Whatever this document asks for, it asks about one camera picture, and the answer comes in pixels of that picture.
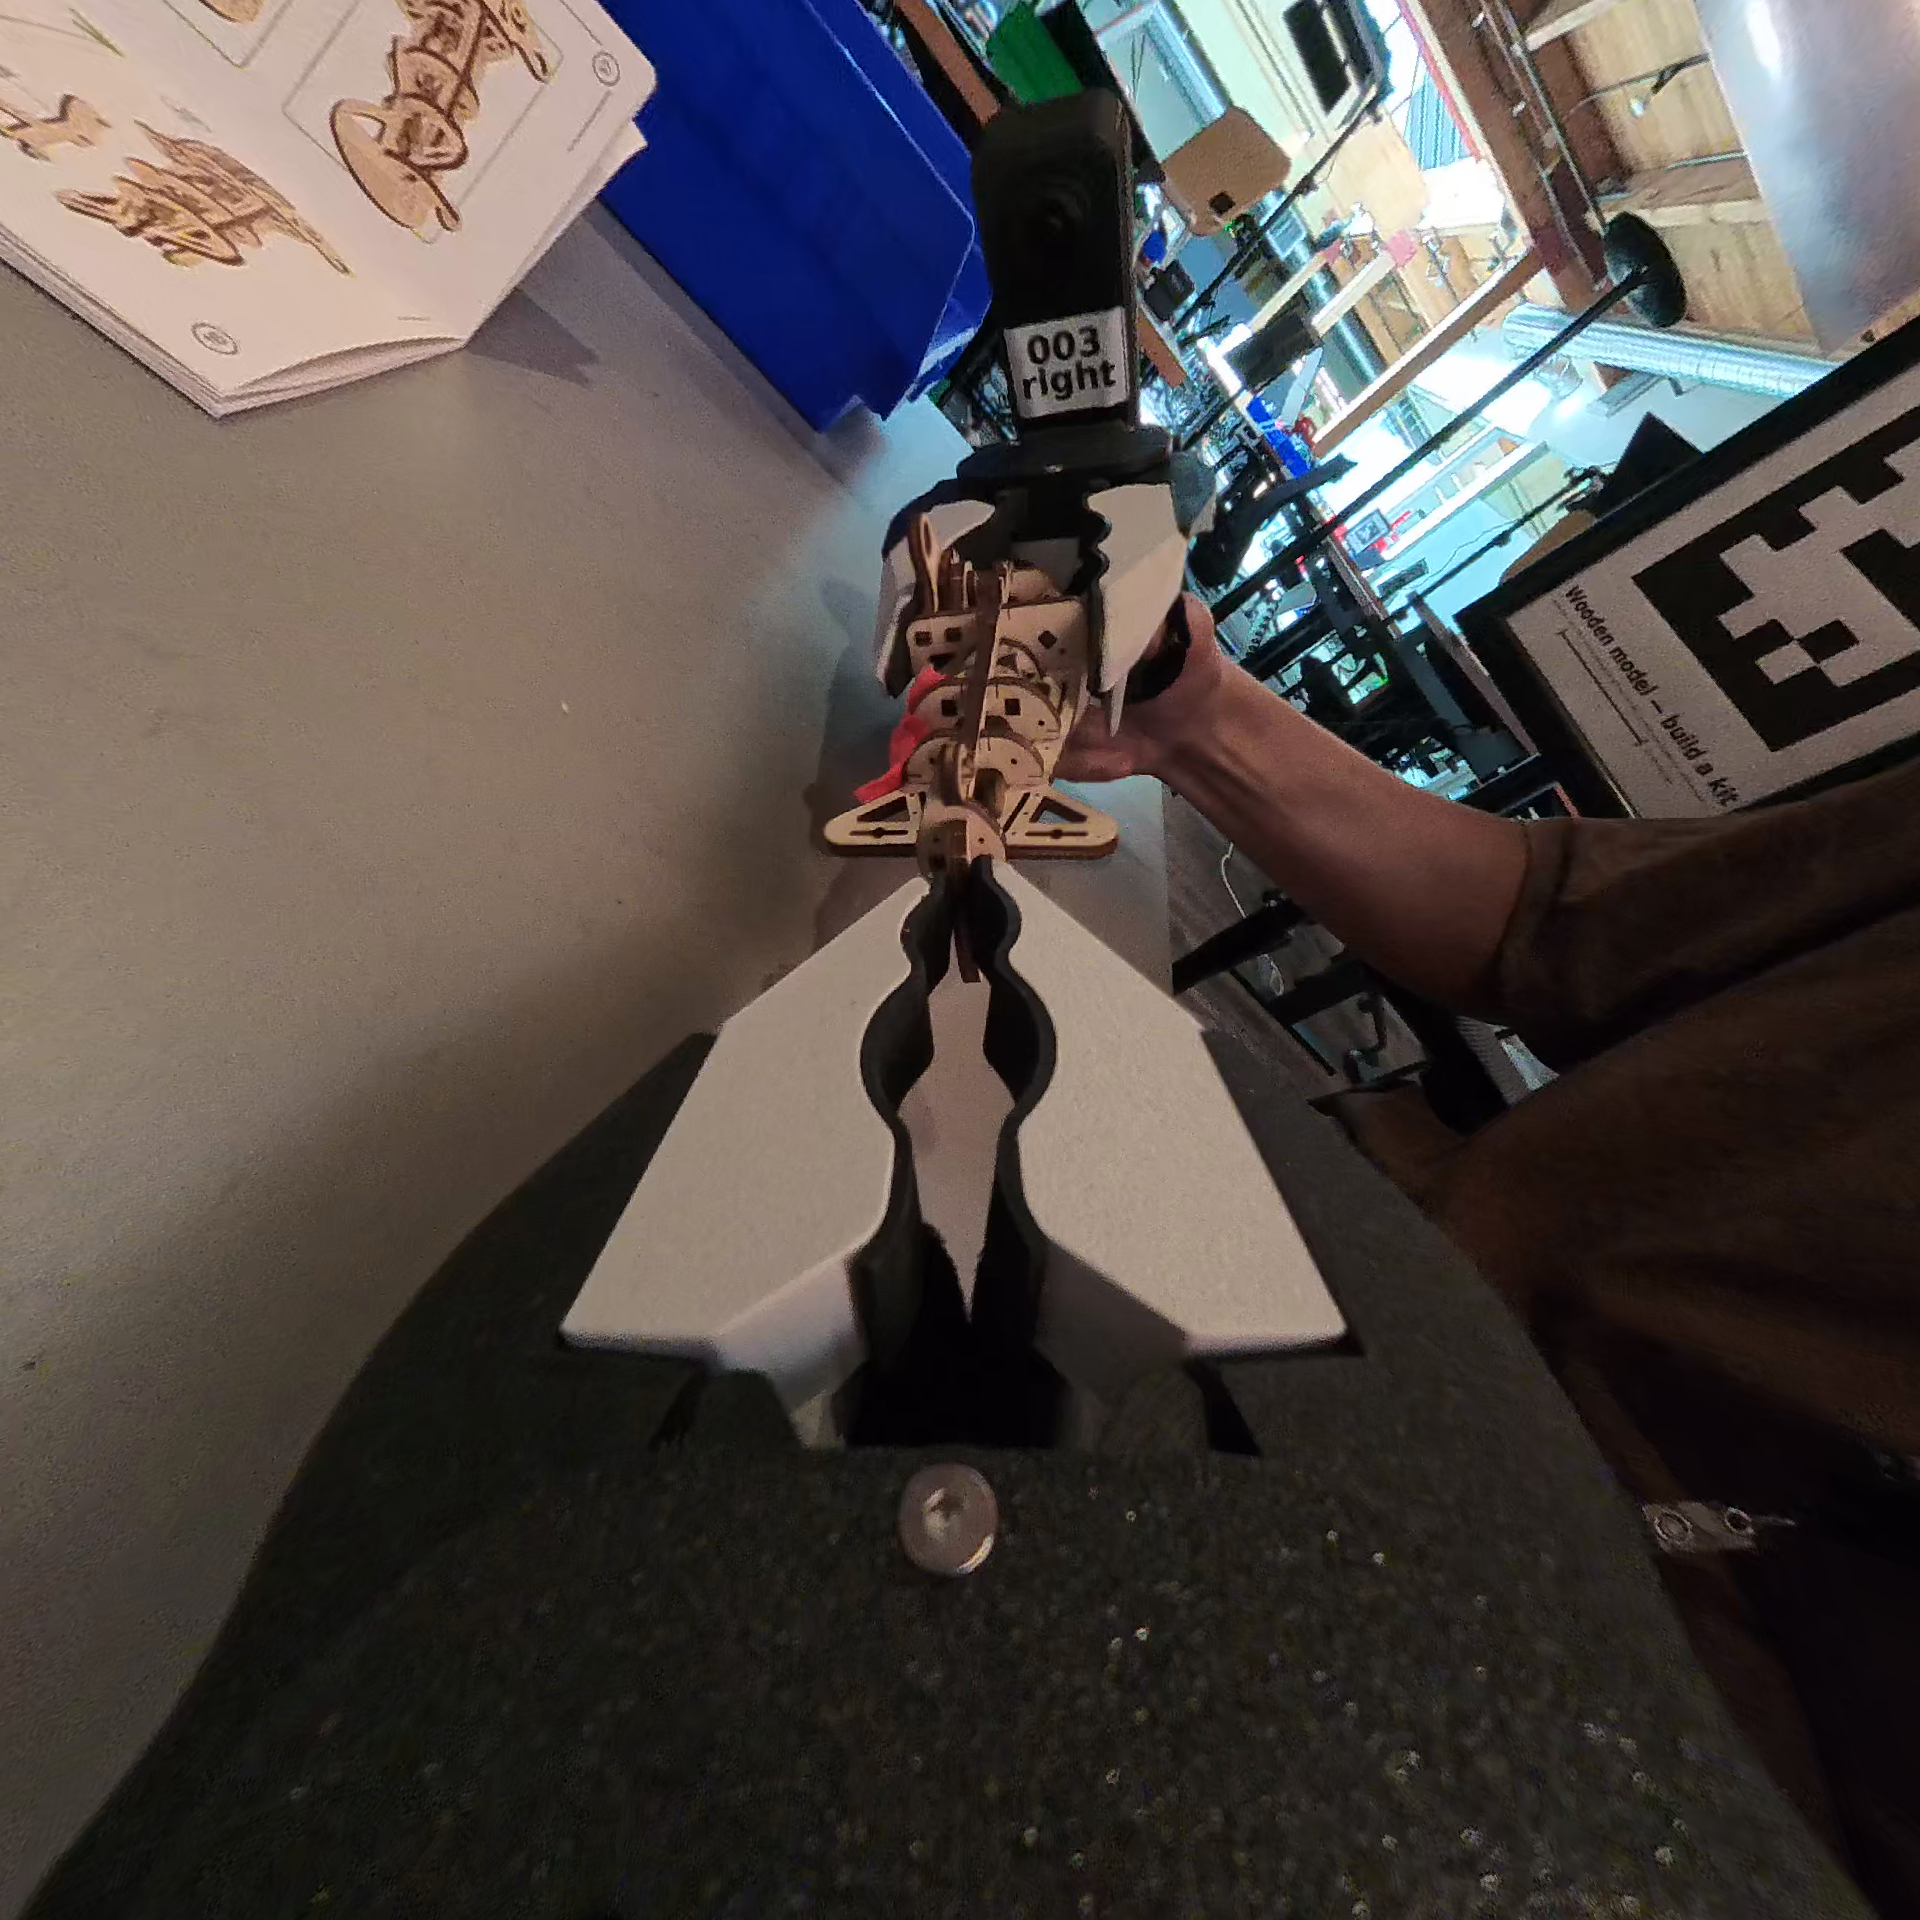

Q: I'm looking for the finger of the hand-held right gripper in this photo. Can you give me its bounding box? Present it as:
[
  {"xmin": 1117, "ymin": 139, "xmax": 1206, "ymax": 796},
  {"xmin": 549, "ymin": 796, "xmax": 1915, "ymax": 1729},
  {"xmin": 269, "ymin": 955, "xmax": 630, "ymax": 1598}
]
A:
[
  {"xmin": 871, "ymin": 503, "xmax": 965, "ymax": 699},
  {"xmin": 1072, "ymin": 478, "xmax": 1191, "ymax": 706}
]

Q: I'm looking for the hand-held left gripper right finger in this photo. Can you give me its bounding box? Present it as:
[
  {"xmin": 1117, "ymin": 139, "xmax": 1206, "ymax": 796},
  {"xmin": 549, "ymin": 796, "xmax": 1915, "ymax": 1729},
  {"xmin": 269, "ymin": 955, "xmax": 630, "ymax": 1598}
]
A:
[{"xmin": 965, "ymin": 863, "xmax": 1347, "ymax": 1433}]

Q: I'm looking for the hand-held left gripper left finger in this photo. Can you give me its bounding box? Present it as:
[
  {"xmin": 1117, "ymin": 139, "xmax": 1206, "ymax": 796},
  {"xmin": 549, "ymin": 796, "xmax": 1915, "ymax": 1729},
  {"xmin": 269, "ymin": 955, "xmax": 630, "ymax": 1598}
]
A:
[{"xmin": 559, "ymin": 878, "xmax": 963, "ymax": 1452}]

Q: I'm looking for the wooden biplane model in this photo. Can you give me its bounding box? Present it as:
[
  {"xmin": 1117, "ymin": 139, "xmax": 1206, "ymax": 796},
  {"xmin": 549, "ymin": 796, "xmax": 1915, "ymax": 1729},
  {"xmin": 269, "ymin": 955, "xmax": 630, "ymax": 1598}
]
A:
[{"xmin": 822, "ymin": 503, "xmax": 1120, "ymax": 993}]

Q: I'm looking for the blue plastic bin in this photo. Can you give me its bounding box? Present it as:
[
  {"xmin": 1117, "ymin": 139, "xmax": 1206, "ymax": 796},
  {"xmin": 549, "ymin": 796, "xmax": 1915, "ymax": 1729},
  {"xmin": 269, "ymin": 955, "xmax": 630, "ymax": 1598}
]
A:
[{"xmin": 598, "ymin": 0, "xmax": 991, "ymax": 436}]

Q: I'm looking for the instruction booklet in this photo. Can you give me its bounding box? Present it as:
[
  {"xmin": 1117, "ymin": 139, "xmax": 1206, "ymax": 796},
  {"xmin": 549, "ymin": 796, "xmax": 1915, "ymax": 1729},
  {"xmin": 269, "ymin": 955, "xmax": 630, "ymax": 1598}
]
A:
[{"xmin": 0, "ymin": 0, "xmax": 655, "ymax": 419}]

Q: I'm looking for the person's right forearm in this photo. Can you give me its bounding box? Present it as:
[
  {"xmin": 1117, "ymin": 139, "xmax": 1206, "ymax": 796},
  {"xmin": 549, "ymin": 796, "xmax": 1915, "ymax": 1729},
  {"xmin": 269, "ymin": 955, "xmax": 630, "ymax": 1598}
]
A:
[{"xmin": 1199, "ymin": 674, "xmax": 1536, "ymax": 1024}]

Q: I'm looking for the person's right hand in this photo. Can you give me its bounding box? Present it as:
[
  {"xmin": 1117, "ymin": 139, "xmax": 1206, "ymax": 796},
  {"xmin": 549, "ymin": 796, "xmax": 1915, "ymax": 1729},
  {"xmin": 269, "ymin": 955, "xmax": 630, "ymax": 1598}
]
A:
[{"xmin": 1054, "ymin": 598, "xmax": 1284, "ymax": 794}]

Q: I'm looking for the person's brown clothing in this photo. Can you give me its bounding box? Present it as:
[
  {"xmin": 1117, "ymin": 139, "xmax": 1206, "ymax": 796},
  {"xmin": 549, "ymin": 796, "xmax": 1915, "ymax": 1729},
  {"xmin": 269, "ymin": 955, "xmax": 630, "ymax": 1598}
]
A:
[{"xmin": 1341, "ymin": 766, "xmax": 1920, "ymax": 1920}]

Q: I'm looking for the black lamp pole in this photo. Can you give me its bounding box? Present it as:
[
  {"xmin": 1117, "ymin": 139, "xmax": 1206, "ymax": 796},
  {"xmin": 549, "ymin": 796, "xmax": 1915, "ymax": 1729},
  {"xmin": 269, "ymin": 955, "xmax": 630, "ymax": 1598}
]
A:
[{"xmin": 1318, "ymin": 211, "xmax": 1689, "ymax": 483}]

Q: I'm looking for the framed marker sign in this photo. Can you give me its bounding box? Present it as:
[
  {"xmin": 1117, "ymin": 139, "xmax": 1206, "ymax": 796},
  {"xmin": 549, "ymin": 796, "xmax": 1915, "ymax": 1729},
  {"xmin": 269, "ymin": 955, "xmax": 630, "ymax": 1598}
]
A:
[{"xmin": 1456, "ymin": 323, "xmax": 1920, "ymax": 818}]

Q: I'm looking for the silver ventilation duct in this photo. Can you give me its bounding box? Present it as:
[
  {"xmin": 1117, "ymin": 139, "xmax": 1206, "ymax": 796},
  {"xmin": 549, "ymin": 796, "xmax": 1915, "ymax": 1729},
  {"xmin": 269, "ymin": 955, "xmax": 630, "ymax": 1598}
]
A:
[{"xmin": 1499, "ymin": 306, "xmax": 1839, "ymax": 400}]

